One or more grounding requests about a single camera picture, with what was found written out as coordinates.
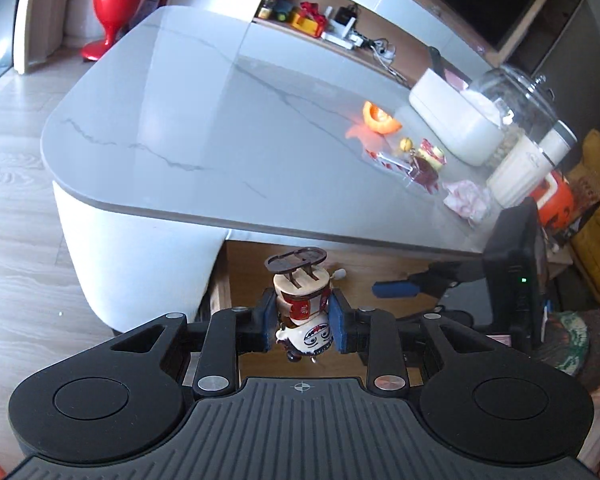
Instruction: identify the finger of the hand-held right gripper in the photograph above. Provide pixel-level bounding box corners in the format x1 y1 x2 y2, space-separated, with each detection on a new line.
405 307 493 336
372 260 487 300

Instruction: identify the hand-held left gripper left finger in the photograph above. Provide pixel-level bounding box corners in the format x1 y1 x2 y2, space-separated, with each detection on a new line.
109 287 281 401

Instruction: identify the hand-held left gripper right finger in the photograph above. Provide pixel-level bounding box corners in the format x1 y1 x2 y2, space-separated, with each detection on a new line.
327 290 493 401

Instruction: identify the red and white figurine toy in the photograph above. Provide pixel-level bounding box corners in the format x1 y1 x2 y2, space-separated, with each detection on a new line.
264 246 348 363

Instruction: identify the wooden drawer with white front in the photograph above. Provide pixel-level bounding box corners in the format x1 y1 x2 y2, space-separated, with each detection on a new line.
207 240 483 381

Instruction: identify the orange pumpkin bucket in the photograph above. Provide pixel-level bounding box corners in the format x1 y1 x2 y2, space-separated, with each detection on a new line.
532 170 576 226

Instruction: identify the pink checked doll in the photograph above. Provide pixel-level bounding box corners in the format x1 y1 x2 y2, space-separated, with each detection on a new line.
442 179 491 223

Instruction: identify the printed snack packet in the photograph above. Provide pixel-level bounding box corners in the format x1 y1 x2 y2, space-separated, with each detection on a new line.
550 175 600 251

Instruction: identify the cream ribbed mug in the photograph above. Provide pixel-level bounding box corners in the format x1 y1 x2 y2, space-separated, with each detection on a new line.
486 135 546 208

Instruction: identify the dark red candy packet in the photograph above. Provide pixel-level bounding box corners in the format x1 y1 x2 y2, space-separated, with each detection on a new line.
407 157 441 195

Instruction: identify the white thermos bottle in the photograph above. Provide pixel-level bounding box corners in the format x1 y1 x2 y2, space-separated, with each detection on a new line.
537 120 578 168

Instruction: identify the clear plastic wrapper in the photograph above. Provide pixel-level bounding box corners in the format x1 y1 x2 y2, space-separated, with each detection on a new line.
367 150 412 172

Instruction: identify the red striped toy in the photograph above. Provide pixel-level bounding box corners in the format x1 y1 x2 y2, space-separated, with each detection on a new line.
415 139 448 171

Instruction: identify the cream oval container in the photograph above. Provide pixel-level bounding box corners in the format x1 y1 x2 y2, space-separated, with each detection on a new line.
409 67 503 167

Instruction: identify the white soft bundle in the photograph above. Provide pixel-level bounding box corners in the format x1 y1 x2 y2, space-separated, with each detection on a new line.
462 87 503 126

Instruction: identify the glass jar with lid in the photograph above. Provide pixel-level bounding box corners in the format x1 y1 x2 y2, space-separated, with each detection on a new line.
467 65 556 171

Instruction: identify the orange pumpkin shell piece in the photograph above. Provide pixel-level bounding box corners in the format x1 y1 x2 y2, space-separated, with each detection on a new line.
361 101 403 136

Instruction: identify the white coffee table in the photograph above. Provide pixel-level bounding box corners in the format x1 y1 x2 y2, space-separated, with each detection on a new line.
40 5 521 333

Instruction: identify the white power strip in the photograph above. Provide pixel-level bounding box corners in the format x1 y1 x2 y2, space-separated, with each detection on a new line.
365 37 398 68

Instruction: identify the red and yellow toy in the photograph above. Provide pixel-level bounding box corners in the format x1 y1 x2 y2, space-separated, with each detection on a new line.
291 2 328 37

